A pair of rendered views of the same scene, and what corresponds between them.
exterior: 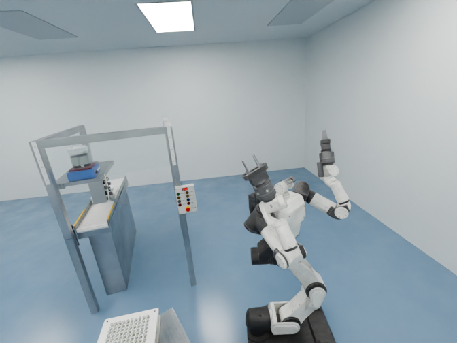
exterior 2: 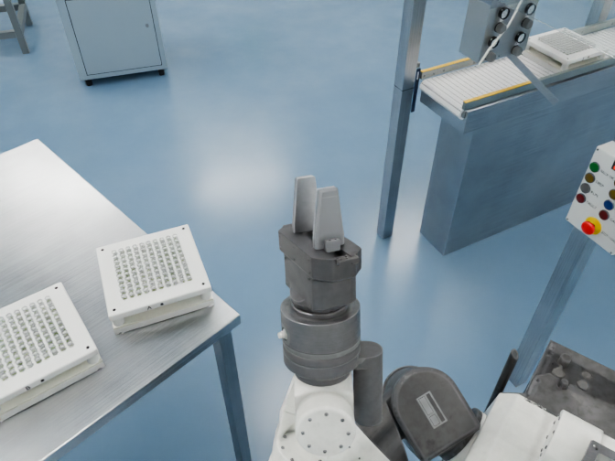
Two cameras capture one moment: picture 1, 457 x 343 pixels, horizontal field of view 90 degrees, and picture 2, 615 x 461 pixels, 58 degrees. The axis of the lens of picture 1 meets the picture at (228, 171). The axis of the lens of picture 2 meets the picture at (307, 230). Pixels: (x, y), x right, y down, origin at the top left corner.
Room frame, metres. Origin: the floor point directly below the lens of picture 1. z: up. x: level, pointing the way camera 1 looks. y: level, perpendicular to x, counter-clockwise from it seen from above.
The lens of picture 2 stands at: (0.89, -0.52, 1.99)
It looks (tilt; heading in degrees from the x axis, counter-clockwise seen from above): 43 degrees down; 77
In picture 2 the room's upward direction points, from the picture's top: straight up
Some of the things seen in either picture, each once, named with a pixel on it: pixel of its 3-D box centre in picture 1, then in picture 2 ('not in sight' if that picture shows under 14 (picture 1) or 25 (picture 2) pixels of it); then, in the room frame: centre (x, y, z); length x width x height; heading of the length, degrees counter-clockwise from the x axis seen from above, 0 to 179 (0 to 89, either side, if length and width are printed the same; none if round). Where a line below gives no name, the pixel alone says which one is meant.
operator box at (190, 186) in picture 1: (185, 199); (611, 198); (1.94, 0.41, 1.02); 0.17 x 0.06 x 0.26; 105
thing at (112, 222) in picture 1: (108, 201); (560, 70); (2.48, 1.43, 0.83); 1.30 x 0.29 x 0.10; 15
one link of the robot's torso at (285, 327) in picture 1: (283, 317); not in sight; (1.29, -0.32, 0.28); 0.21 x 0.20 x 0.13; 87
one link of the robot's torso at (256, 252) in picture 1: (271, 251); not in sight; (1.29, -0.24, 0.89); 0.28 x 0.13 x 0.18; 87
